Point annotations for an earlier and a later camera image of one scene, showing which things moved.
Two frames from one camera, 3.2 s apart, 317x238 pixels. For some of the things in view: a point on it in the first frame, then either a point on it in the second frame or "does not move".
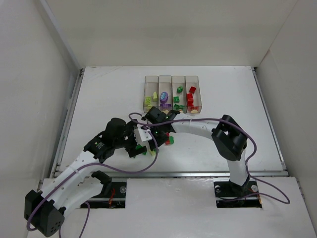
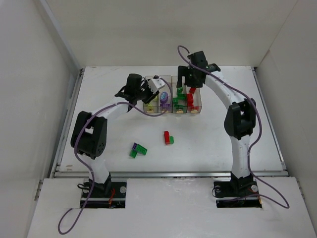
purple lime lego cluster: x=164 y=97 does not move
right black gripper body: x=159 y=138 → x=186 y=73
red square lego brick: x=192 y=89 does not move
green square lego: x=180 y=89 does not move
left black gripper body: x=136 y=150 → x=147 y=95
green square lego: x=176 y=99 does not move
